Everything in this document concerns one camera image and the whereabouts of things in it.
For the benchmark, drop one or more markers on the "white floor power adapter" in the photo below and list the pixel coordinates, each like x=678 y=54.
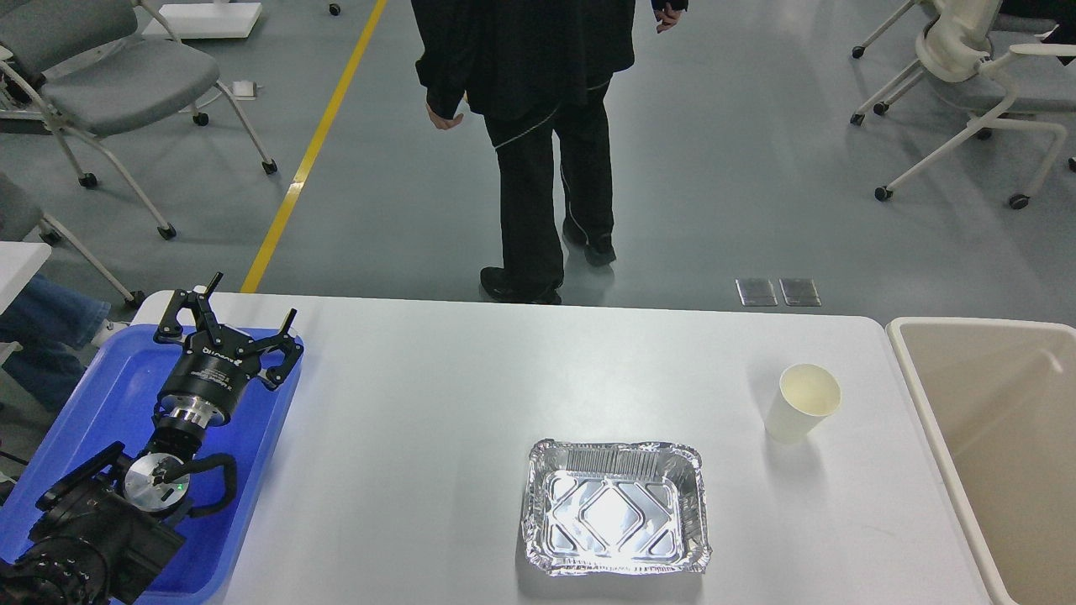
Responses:
x=244 y=90

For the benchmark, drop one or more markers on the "person in black clothes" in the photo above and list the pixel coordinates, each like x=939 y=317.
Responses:
x=538 y=73

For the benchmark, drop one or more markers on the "white flat base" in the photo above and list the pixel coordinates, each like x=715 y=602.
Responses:
x=215 y=20

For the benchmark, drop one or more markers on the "white side table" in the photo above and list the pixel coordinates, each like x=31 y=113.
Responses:
x=19 y=262

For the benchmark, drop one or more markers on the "grey chair upper left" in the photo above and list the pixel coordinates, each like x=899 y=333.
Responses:
x=84 y=66

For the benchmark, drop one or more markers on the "aluminium foil tray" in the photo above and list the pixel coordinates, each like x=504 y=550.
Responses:
x=632 y=509

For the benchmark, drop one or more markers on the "blue plastic tray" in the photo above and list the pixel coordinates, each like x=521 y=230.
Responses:
x=114 y=402

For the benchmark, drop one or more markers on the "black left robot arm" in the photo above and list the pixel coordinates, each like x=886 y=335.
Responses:
x=143 y=488

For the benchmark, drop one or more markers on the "seated person blue jeans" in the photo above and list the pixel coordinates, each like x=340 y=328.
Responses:
x=50 y=321

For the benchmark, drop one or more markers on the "grey chair left edge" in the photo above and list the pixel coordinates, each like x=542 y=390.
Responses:
x=22 y=214

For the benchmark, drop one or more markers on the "left metal floor plate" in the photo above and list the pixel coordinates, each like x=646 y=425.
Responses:
x=756 y=292

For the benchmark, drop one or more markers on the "white office chair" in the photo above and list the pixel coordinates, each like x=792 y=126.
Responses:
x=1002 y=80

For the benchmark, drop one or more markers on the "white paper cup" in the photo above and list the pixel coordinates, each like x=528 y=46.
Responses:
x=807 y=394

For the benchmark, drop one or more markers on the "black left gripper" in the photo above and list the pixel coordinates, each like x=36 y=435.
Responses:
x=210 y=370

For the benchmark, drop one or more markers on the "metal floor plate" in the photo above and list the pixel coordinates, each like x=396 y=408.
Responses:
x=756 y=292
x=800 y=292

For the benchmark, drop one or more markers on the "right metal floor plate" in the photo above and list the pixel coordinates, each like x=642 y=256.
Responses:
x=800 y=292

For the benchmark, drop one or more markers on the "beige plastic bin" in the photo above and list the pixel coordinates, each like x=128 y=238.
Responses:
x=997 y=401

